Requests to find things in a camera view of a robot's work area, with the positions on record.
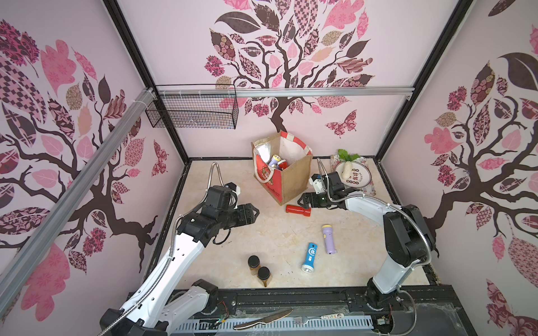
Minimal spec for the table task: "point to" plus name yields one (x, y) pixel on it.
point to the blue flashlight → (310, 257)
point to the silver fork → (302, 319)
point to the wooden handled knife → (263, 320)
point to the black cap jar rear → (253, 264)
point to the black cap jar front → (263, 274)
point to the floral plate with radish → (354, 171)
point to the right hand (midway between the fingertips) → (306, 199)
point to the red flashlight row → (282, 164)
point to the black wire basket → (197, 112)
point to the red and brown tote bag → (282, 185)
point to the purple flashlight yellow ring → (274, 159)
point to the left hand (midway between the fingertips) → (251, 218)
